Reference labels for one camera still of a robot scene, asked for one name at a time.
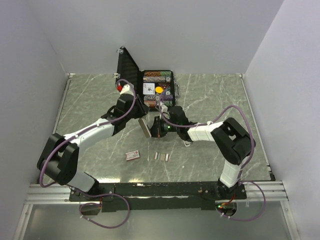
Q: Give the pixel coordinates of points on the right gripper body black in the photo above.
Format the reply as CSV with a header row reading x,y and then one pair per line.
x,y
163,127

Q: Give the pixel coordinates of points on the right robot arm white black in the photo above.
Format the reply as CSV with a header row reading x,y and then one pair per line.
x,y
236,144

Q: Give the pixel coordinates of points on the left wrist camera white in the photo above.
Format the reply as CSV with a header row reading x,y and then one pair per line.
x,y
126,89

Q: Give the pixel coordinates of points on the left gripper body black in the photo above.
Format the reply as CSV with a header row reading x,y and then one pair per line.
x,y
138,110

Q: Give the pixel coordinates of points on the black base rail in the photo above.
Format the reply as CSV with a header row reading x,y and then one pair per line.
x,y
120,203

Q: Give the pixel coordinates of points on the aluminium frame rail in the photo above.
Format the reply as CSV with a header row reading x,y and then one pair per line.
x,y
205,190

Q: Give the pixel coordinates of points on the white card deck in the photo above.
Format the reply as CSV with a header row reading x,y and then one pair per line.
x,y
148,88

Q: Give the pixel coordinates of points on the red white staple box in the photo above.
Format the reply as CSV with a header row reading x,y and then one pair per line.
x,y
132,155

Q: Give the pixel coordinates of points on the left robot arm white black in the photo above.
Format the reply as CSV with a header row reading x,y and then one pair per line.
x,y
58,162

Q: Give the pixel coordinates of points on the black poker chip case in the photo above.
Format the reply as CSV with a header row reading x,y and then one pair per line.
x,y
128,69

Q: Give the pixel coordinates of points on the yellow dealer button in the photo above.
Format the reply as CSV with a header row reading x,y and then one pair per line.
x,y
159,89

